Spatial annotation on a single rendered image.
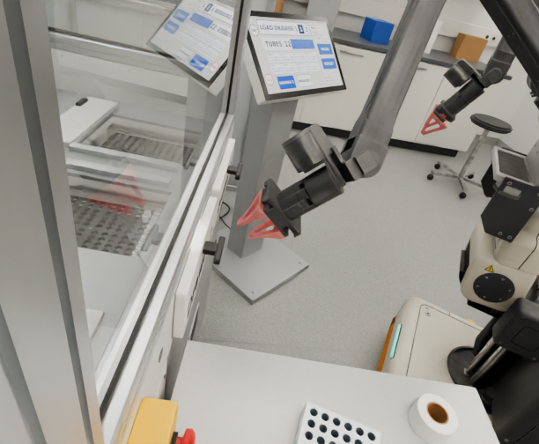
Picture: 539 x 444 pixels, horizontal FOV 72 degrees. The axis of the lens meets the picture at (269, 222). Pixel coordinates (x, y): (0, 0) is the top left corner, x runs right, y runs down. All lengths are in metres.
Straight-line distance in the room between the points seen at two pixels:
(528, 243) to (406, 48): 0.68
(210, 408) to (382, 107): 0.57
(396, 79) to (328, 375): 0.54
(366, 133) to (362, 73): 3.12
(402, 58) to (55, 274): 0.63
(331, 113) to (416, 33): 3.09
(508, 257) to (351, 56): 2.78
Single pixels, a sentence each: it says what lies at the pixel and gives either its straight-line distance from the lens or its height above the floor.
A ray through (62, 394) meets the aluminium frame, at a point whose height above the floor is 1.15.
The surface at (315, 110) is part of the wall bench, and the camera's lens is 3.77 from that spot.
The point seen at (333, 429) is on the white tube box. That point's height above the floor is 0.80.
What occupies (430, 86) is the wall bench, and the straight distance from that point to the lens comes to 4.03.
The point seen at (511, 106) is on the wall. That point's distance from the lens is 5.44.
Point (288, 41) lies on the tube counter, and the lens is 1.54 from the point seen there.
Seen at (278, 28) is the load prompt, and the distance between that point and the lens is 1.53.
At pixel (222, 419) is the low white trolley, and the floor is 0.76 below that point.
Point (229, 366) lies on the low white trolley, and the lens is 0.72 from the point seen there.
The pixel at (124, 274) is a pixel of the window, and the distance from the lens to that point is 0.36.
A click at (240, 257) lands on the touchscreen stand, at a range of 1.99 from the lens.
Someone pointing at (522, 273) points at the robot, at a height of 0.81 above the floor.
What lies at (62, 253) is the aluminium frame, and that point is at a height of 1.24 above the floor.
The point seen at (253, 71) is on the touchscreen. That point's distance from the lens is 1.37.
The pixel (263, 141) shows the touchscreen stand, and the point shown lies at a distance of 1.63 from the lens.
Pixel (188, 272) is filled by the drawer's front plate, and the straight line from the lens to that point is 0.62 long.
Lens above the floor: 1.37
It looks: 35 degrees down
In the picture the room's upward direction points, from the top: 14 degrees clockwise
